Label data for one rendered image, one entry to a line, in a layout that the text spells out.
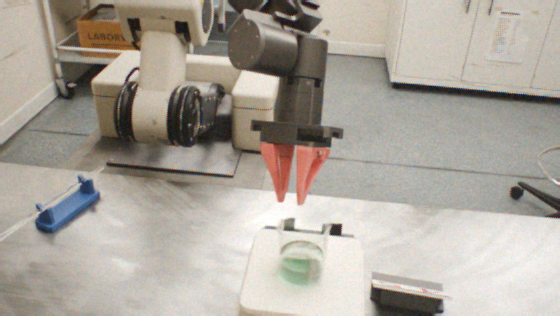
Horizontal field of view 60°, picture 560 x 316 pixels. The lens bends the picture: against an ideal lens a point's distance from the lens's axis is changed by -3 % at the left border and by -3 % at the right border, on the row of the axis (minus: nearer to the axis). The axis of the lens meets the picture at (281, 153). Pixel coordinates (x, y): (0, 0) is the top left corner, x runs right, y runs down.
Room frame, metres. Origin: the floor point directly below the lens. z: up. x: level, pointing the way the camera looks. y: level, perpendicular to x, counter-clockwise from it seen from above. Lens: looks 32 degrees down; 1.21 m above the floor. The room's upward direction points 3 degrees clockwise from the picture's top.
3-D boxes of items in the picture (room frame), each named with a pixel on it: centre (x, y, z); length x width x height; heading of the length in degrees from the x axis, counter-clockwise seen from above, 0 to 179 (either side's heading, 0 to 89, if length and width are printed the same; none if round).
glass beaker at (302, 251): (0.37, -0.02, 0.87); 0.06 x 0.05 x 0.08; 127
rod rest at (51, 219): (0.56, 0.31, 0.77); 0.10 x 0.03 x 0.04; 156
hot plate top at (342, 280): (0.38, -0.03, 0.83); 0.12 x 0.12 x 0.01; 85
